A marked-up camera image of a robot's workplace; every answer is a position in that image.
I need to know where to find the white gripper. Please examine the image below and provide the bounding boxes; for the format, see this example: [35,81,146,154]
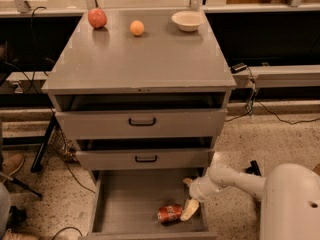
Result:
[180,177,213,221]

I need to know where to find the red coke can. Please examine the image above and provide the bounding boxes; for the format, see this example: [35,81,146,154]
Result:
[157,204,183,224]

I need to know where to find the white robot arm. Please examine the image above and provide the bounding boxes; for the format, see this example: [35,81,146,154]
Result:
[181,163,320,240]

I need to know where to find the middle grey drawer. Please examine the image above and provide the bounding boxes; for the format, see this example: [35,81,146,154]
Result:
[76,149,213,171]

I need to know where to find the grey drawer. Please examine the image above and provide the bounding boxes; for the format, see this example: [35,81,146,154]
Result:
[79,168,217,240]
[76,149,213,171]
[56,109,226,139]

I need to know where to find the bottom grey drawer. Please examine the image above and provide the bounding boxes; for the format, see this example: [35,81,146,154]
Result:
[79,168,217,240]

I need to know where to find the top grey drawer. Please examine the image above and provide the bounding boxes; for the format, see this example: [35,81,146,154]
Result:
[56,109,226,139]

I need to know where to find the grey drawer cabinet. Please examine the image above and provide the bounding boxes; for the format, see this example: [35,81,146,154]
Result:
[42,7,238,240]

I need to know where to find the black metal stand leg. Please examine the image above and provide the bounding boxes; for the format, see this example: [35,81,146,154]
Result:
[246,160,261,176]

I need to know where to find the small black device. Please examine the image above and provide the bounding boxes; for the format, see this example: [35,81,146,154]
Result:
[230,63,247,74]

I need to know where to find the black table leg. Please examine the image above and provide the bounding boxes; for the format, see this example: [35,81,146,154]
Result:
[31,116,57,173]

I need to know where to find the white bowl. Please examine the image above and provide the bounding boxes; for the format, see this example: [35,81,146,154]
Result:
[171,11,205,32]

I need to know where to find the orange fruit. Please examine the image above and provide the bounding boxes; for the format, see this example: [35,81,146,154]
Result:
[130,20,144,36]

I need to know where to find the brown shoe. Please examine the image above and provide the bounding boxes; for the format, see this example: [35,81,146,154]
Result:
[1,154,25,176]

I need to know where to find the red apple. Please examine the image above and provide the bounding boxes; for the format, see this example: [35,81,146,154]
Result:
[88,8,107,29]

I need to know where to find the black floor cable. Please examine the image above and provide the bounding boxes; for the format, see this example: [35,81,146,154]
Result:
[225,101,320,126]

